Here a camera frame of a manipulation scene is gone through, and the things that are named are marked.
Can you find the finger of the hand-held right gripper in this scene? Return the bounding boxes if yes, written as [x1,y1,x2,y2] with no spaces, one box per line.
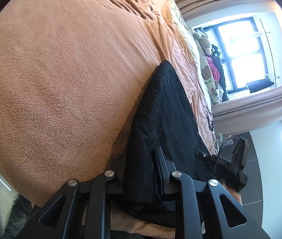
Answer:
[197,148,221,161]

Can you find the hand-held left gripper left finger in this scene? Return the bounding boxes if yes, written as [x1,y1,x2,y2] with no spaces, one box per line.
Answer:
[15,158,126,239]

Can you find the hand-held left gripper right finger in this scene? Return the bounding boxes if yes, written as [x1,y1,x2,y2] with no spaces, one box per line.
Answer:
[151,147,268,239]

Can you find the black pants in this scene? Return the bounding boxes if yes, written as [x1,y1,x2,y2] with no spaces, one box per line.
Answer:
[120,60,240,216]

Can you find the person's right hand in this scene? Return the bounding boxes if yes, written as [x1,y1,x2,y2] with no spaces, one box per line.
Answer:
[223,182,243,207]

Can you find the black hanging garment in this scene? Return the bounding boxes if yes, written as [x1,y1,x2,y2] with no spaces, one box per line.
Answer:
[246,78,275,94]

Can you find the pink plush toy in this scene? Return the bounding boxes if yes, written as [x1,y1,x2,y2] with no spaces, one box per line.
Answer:
[206,56,221,80]

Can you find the grey shaggy rug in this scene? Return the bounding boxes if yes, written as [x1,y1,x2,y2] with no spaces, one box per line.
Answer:
[5,194,35,236]

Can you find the beige plush toy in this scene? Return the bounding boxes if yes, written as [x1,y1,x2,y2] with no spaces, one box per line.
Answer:
[193,28,212,55]

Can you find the black framed window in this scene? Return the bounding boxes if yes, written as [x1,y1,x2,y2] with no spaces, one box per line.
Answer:
[193,16,278,102]

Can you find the orange fleece blanket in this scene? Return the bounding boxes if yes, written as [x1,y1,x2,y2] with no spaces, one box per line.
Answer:
[0,0,217,234]

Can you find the white wire rack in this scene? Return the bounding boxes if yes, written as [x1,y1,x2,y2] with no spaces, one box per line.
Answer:
[216,132,234,146]

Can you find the black cable on bed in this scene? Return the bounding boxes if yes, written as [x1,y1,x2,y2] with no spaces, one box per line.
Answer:
[204,106,217,155]

